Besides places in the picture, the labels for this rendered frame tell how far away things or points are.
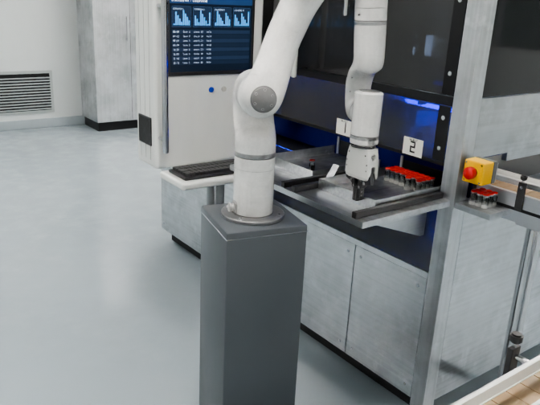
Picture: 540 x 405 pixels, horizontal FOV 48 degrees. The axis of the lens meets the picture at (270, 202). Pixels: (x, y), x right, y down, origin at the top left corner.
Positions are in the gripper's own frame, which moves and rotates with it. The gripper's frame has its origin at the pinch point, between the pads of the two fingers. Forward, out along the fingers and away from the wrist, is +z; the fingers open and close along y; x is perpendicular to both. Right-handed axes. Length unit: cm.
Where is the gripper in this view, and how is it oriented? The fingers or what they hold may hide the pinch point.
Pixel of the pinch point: (357, 194)
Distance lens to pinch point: 189.3
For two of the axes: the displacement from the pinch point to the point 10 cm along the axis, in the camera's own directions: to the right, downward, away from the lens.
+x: -8.0, 1.5, -5.8
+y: -6.0, -2.9, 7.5
